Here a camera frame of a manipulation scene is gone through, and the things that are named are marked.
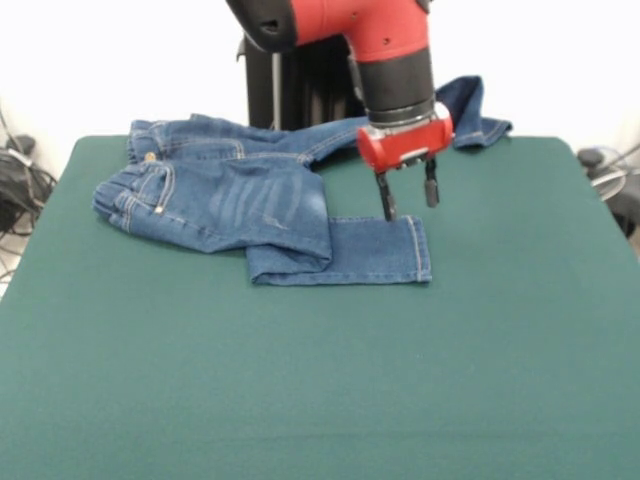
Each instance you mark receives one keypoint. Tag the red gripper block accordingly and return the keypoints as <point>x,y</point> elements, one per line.
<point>405,145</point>

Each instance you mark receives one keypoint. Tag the dark green table cloth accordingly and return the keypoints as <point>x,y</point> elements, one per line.
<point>300,375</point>

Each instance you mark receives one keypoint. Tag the grey swivel chair base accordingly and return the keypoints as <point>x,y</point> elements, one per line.
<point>612,185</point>
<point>21,144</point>

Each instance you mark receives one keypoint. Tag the blue denim jeans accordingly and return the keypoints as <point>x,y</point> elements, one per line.
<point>250,210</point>

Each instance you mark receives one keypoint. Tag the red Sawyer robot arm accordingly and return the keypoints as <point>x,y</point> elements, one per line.
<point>390,65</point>

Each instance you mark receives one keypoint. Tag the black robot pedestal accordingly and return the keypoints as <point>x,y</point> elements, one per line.
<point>310,90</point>

